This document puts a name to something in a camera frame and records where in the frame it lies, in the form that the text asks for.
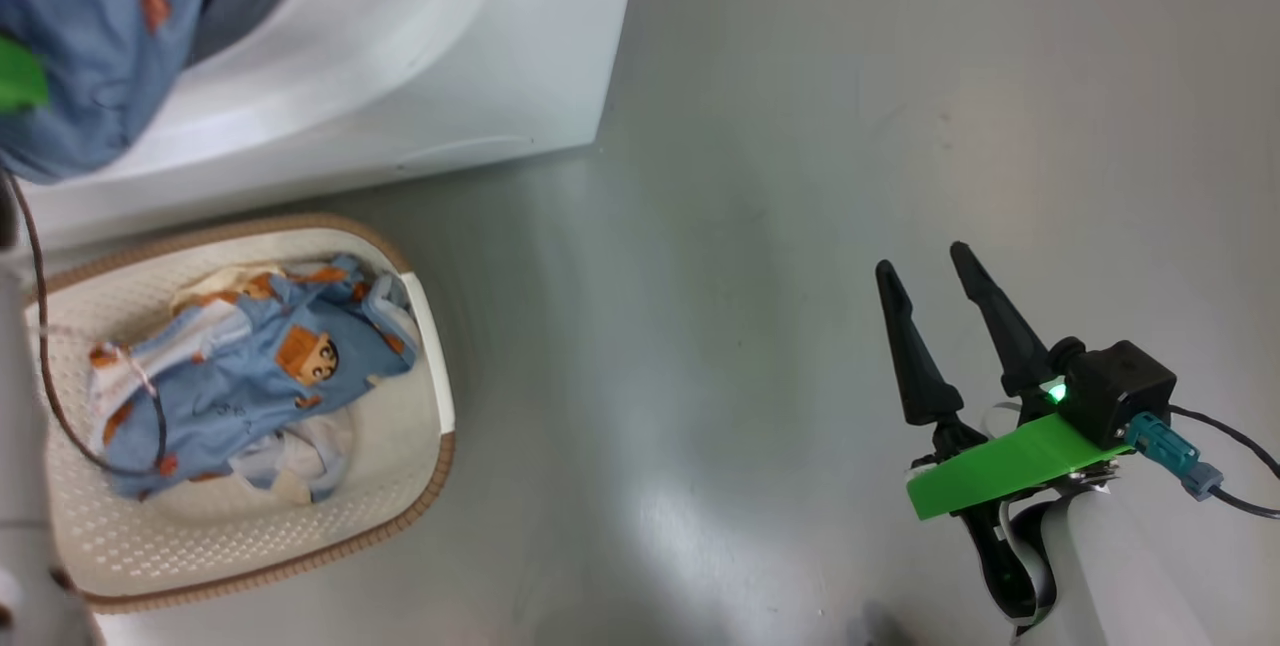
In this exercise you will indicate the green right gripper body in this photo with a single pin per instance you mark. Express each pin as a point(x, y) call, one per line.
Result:
point(1010, 471)

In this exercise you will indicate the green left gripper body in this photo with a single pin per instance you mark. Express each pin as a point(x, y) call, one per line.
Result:
point(20, 81)

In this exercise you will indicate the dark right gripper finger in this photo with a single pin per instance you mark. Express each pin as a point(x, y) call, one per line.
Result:
point(1005, 336)
point(920, 366)

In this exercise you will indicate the large blue cartoon pyjama garment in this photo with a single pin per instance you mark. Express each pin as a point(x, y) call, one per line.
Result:
point(90, 36)

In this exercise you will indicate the cream cloth garment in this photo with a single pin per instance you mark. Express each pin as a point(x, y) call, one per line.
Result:
point(215, 284)

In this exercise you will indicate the small blue cartoon pyjama garment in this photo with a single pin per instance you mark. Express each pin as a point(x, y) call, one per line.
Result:
point(230, 376)

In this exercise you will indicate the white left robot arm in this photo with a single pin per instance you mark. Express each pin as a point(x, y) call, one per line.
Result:
point(25, 486)

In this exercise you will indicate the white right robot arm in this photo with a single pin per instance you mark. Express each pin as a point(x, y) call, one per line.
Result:
point(1110, 576)

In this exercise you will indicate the white washing machine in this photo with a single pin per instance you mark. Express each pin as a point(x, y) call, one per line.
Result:
point(420, 56)

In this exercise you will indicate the cream laundry basket brown rim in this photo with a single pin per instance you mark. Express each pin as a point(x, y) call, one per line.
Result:
point(400, 486)

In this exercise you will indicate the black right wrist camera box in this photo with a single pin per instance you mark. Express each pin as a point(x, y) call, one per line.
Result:
point(1120, 386)

